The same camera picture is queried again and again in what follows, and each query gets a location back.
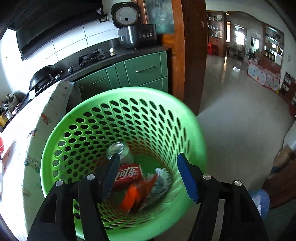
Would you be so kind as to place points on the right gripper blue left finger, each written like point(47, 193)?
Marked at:
point(107, 175)

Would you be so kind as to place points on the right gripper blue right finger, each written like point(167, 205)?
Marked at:
point(190, 174)

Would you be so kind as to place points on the red cola can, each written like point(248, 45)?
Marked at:
point(127, 175)

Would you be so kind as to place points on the blue silver milk can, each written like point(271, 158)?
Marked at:
point(122, 150)

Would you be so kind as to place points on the silver foil wrapper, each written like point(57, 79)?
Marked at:
point(160, 186)

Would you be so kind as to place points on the red orange snack packet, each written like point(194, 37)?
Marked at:
point(136, 195)

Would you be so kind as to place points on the green kitchen cabinet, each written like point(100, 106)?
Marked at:
point(150, 70)

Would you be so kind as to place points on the green perforated plastic basket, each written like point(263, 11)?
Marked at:
point(148, 128)

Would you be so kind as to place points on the blue plastic bag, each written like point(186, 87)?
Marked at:
point(262, 202)

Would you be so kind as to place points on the patterned white table cloth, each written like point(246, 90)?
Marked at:
point(24, 140)

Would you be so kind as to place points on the red white plastic cup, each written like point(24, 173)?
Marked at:
point(1, 147)

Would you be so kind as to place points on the black gas stove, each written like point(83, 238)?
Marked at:
point(74, 63)

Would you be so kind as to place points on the black wok on stove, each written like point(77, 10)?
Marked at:
point(41, 74)

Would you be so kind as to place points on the polka dot play tent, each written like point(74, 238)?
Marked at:
point(263, 76)

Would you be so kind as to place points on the black rice cooker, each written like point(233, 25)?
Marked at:
point(132, 33)

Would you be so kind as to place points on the black range hood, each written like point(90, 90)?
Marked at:
point(38, 22)

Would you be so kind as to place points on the brown wooden door frame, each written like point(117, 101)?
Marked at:
point(188, 54)

